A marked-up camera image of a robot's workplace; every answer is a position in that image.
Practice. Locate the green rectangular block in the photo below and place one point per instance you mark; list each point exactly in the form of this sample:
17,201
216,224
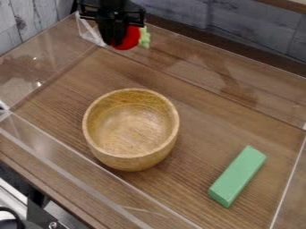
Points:
237,175

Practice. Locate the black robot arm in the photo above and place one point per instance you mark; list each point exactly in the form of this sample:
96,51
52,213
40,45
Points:
120,19

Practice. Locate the red plush fruit green leaves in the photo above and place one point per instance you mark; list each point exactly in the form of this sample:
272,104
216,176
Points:
137,37

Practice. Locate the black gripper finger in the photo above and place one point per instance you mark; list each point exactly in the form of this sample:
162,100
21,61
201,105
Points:
120,31
105,26

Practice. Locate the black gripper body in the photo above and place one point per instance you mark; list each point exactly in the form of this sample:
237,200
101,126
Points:
114,9

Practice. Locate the wooden bowl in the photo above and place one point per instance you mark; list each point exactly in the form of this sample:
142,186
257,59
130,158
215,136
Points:
132,126

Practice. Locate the clear acrylic tray enclosure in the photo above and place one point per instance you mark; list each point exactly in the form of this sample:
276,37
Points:
235,101

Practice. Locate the black metal bracket with cable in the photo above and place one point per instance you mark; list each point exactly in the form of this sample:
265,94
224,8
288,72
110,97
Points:
26,215

